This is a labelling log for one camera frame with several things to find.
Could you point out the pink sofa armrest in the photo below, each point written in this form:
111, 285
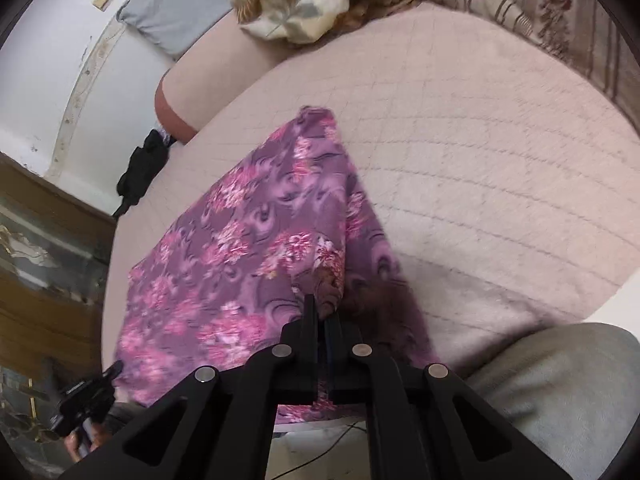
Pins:
210, 75

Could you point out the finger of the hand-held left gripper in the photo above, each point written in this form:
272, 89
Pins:
113, 369

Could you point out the grey pillow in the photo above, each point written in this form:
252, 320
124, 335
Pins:
180, 5

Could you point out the person's left hand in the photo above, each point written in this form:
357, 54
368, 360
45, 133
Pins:
80, 447

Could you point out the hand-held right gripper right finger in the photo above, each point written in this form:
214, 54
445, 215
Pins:
345, 360

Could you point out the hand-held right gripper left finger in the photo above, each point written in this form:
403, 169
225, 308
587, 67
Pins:
300, 355

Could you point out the striped brown cushion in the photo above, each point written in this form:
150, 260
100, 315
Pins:
550, 15

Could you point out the black crumpled garment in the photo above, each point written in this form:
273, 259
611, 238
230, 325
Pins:
142, 170

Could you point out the wooden door with glass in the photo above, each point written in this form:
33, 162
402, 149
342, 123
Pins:
45, 285

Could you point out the beige floral blanket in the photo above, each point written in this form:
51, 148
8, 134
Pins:
300, 0

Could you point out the pink quilted sofa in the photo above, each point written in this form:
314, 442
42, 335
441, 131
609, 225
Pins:
475, 160

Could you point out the person's right leg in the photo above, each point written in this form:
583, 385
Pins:
550, 400

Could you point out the purple floral shirt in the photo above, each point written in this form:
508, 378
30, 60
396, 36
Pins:
225, 260

